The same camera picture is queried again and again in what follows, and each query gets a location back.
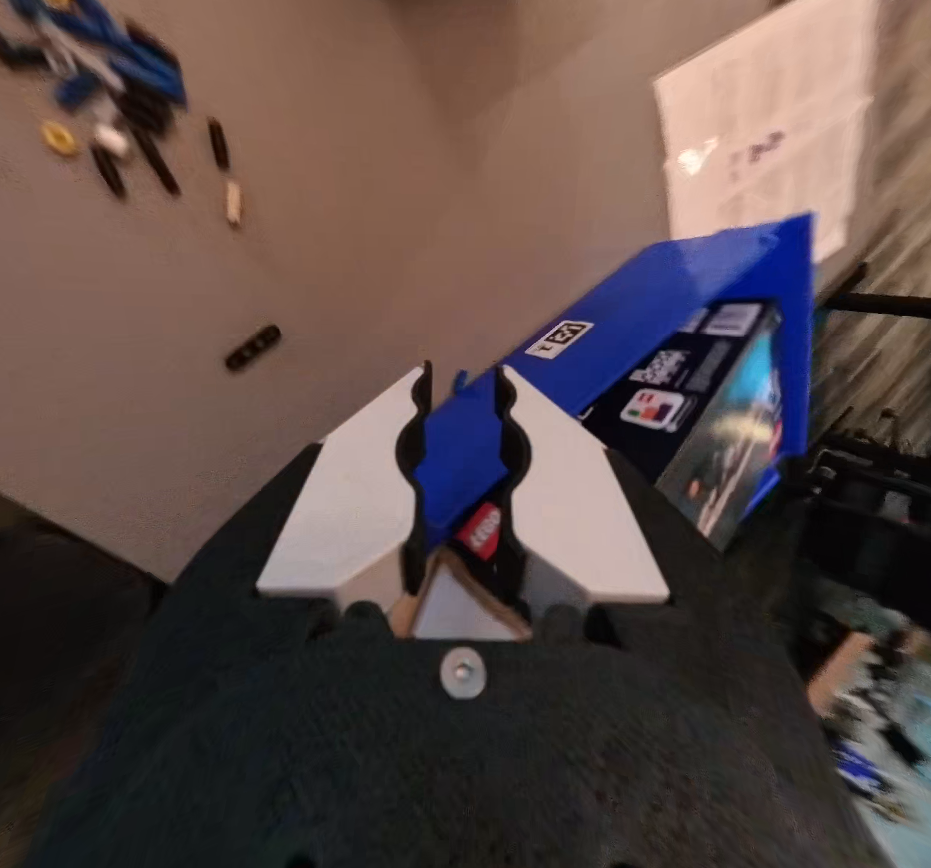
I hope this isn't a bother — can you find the short black lego beam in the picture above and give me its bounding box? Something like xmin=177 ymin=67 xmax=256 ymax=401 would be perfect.
xmin=224 ymin=324 xmax=282 ymax=373

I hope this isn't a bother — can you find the pile of lego pieces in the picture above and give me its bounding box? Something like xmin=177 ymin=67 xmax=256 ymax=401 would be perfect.
xmin=0 ymin=0 xmax=190 ymax=156

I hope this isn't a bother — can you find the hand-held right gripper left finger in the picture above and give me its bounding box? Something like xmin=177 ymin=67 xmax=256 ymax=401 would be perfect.
xmin=255 ymin=361 xmax=436 ymax=622

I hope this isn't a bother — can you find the white paper sheet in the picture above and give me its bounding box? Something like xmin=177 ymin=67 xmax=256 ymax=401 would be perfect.
xmin=652 ymin=0 xmax=884 ymax=265

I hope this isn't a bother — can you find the blue lego box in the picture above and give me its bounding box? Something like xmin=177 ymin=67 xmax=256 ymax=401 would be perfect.
xmin=389 ymin=212 xmax=817 ymax=642

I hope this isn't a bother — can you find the black metal frame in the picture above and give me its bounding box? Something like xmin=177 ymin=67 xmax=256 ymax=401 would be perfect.
xmin=789 ymin=260 xmax=931 ymax=593

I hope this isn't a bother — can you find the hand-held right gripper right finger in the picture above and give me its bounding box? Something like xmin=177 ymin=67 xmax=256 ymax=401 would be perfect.
xmin=495 ymin=365 xmax=672 ymax=627

